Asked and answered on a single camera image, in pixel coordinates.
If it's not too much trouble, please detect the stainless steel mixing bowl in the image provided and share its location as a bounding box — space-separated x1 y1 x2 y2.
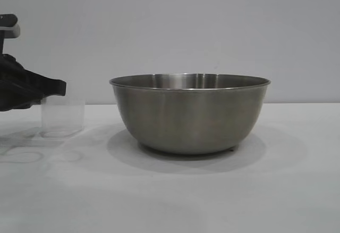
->
108 72 271 155

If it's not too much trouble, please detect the clear plastic measuring cup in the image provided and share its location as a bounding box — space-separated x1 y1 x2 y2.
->
41 96 86 139

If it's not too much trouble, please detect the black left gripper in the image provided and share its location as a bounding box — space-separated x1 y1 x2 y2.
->
0 53 67 113

